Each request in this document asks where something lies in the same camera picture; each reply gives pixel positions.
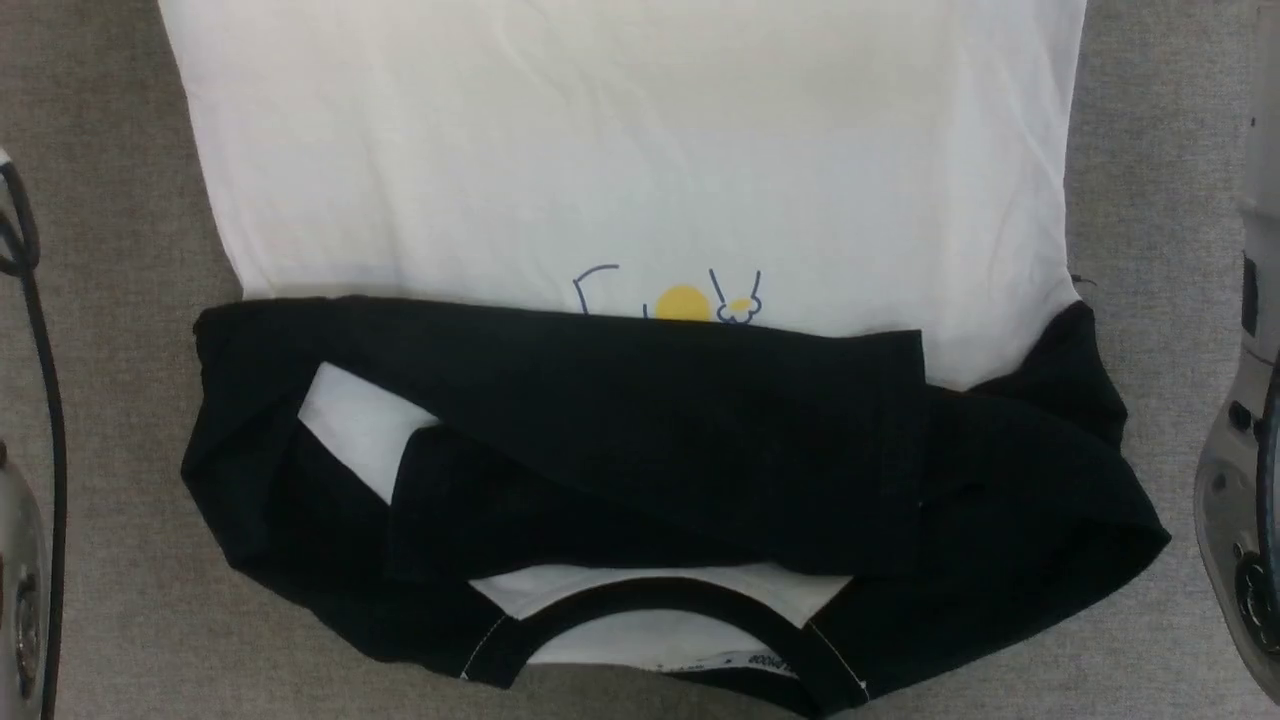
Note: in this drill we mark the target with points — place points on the black and white t-shirt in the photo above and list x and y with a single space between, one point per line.
600 150

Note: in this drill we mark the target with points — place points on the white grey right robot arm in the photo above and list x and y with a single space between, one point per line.
1262 150

